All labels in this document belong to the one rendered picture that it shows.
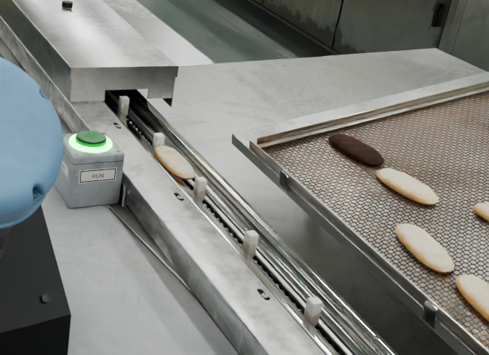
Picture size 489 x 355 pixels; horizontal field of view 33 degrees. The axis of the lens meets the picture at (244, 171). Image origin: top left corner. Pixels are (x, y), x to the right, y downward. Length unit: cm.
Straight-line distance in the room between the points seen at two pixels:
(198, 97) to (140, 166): 41
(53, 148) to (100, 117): 68
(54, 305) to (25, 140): 25
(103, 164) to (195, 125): 34
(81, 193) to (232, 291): 28
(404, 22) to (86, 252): 299
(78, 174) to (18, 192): 51
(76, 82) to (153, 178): 26
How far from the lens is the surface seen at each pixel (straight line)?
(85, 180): 107
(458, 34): 368
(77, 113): 126
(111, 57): 134
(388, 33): 393
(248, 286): 90
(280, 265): 97
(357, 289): 102
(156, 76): 133
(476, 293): 91
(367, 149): 115
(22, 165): 56
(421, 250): 96
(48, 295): 78
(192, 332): 89
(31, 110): 58
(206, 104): 147
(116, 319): 89
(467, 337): 86
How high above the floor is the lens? 136
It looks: 26 degrees down
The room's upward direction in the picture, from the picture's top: 11 degrees clockwise
